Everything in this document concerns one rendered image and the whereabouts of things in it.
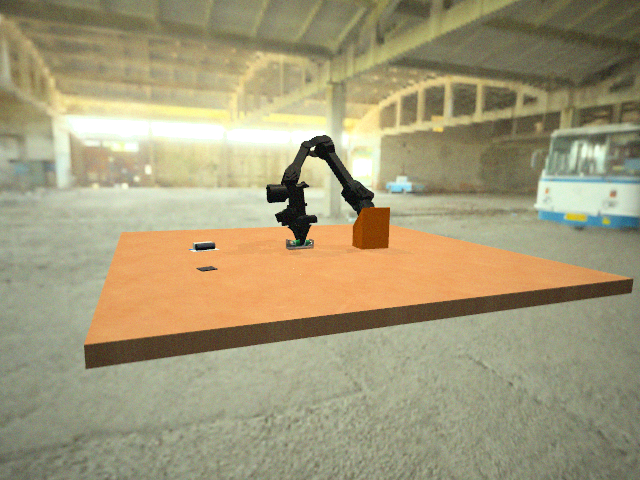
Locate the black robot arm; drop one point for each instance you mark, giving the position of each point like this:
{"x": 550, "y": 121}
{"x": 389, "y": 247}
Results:
{"x": 353, "y": 191}

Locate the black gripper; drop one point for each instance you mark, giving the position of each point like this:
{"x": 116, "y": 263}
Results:
{"x": 300, "y": 226}

